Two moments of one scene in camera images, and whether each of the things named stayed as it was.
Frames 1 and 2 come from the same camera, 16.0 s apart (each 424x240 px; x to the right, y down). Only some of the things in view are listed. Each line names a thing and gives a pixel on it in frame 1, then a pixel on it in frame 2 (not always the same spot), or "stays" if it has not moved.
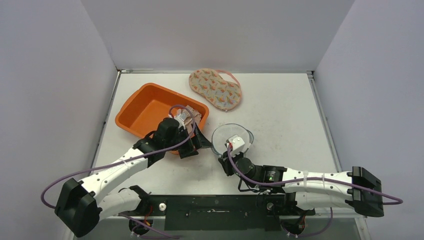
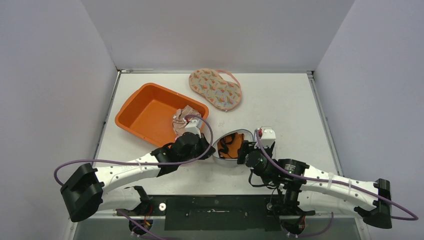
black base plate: x=217 y=212 stays
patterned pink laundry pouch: x=223 y=95 stays
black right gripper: x=224 y=163 → x=244 y=149
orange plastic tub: x=141 y=107 stays
